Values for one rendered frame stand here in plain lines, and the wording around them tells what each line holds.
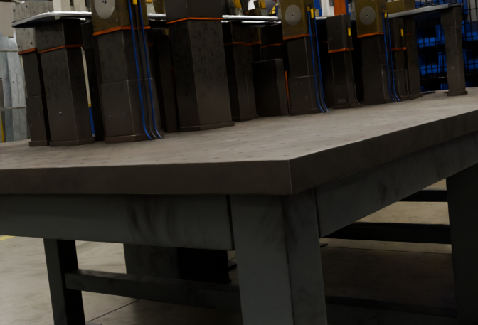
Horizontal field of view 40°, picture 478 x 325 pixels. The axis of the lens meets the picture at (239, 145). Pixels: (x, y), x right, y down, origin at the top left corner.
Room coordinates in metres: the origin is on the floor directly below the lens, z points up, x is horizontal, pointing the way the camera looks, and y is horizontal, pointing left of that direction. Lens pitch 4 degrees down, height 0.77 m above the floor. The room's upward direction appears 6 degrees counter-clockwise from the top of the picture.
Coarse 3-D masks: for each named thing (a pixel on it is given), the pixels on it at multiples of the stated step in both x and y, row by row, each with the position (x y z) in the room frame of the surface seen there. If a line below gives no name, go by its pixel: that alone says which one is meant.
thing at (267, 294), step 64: (320, 192) 0.83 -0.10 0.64; (384, 192) 0.98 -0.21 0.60; (448, 192) 1.42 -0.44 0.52; (64, 256) 2.26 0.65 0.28; (256, 256) 0.78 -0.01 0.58; (320, 256) 0.82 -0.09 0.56; (64, 320) 2.25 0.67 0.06; (256, 320) 0.79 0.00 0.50; (320, 320) 0.80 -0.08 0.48; (384, 320) 1.54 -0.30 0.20; (448, 320) 1.45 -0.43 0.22
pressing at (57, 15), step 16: (32, 16) 1.48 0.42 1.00; (48, 16) 1.52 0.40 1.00; (64, 16) 1.55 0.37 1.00; (80, 16) 1.58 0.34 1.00; (160, 16) 1.66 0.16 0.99; (224, 16) 1.83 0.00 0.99; (240, 16) 1.88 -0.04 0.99; (256, 16) 1.93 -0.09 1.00; (272, 16) 2.00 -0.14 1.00; (320, 16) 2.13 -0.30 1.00
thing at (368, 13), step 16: (368, 0) 2.13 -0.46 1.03; (384, 0) 2.15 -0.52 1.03; (368, 16) 2.14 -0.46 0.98; (384, 16) 2.14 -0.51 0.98; (368, 32) 2.14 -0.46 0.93; (384, 32) 2.13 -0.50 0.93; (368, 48) 2.15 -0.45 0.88; (384, 48) 2.15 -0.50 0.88; (368, 64) 2.16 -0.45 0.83; (384, 64) 2.14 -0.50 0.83; (368, 80) 2.15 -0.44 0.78; (384, 80) 2.12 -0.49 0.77; (368, 96) 2.16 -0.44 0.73; (384, 96) 2.12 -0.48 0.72
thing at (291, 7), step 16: (288, 0) 1.92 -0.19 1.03; (304, 0) 1.89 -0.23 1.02; (288, 16) 1.92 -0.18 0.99; (304, 16) 1.88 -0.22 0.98; (288, 32) 1.92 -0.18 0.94; (304, 32) 1.88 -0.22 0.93; (288, 48) 1.93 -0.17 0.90; (304, 48) 1.89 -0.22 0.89; (304, 64) 1.90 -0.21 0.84; (288, 80) 1.94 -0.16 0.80; (304, 80) 1.90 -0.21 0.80; (320, 80) 1.91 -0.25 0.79; (304, 96) 1.90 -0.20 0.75; (320, 96) 1.90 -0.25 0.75; (304, 112) 1.90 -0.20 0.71; (320, 112) 1.90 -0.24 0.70
